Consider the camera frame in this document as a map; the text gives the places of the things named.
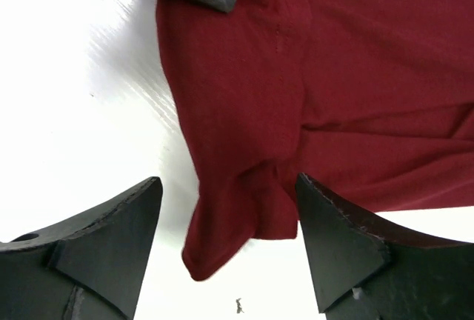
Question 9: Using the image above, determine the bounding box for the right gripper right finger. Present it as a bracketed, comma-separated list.
[296, 173, 473, 320]

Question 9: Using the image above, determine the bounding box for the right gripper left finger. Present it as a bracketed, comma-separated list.
[1, 177, 163, 319]

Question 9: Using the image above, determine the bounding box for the dark red t shirt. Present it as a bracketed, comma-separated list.
[156, 0, 473, 281]

